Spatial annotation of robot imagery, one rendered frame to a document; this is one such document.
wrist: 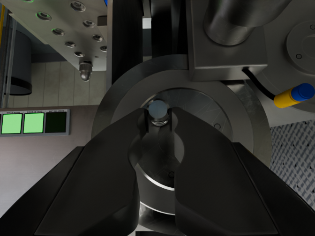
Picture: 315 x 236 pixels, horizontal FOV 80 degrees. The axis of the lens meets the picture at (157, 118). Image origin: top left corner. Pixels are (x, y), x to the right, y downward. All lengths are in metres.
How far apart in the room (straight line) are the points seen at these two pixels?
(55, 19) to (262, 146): 0.38
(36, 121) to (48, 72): 2.33
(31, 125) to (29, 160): 0.09
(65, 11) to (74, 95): 2.26
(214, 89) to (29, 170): 0.53
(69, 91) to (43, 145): 2.11
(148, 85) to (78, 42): 0.33
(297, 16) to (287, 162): 0.22
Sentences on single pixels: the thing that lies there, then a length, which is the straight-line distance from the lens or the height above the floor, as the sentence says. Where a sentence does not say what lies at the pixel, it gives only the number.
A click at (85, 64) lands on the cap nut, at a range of 0.56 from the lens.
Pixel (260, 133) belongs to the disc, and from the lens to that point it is 0.17.
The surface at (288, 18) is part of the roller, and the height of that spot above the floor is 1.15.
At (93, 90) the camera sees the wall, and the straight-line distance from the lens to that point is 2.53.
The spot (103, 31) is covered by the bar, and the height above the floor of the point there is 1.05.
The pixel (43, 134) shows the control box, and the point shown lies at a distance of 0.58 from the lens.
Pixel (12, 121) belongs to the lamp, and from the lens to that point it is 0.63.
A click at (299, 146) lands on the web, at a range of 0.34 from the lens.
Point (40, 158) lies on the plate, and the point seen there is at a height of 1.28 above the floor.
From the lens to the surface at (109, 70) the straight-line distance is 0.18.
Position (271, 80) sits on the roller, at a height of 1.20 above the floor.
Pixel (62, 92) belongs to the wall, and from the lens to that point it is 2.71.
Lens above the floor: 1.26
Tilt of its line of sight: 9 degrees down
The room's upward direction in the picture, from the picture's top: 179 degrees clockwise
